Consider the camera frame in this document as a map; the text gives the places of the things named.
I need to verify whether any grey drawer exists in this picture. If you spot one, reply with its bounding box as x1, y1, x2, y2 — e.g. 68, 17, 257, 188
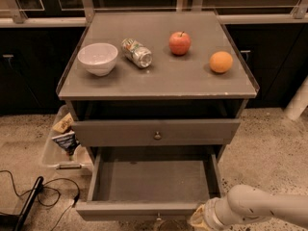
72, 119, 240, 147
76, 145, 224, 221

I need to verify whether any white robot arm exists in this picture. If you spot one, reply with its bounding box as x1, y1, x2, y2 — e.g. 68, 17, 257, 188
190, 185, 308, 231

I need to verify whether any grey top drawer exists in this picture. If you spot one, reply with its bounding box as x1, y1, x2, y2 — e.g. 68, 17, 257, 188
72, 119, 240, 147

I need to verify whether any grey wooden drawer cabinet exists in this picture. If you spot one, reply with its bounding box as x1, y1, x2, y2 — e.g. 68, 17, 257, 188
55, 11, 260, 166

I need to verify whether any dark blue snack bag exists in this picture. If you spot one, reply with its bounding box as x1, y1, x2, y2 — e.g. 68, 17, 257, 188
52, 131, 80, 156

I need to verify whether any clear plastic storage bin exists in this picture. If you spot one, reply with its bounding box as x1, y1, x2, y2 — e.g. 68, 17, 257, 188
40, 104, 94, 171

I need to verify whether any orange fruit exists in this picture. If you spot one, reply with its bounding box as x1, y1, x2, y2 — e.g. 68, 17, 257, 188
210, 51, 233, 73

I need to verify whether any tan snack packet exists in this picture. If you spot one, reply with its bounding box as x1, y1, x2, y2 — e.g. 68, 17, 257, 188
52, 114, 73, 133

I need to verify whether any silver green soda can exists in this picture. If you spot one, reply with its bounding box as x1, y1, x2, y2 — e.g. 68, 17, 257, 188
121, 38, 152, 68

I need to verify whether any red apple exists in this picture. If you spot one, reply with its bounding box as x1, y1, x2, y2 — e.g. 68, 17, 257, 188
168, 32, 192, 56

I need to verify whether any black flat bar device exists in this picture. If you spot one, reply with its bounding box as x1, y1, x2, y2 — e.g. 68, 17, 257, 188
0, 176, 44, 231

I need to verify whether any white ceramic bowl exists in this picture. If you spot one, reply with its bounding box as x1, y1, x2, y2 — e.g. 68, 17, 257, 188
77, 43, 118, 76

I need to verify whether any black cable on floor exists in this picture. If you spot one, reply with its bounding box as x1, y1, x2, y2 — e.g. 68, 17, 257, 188
0, 169, 81, 231

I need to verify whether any white cylindrical post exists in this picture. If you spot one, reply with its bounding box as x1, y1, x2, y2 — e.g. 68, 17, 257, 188
284, 76, 308, 120

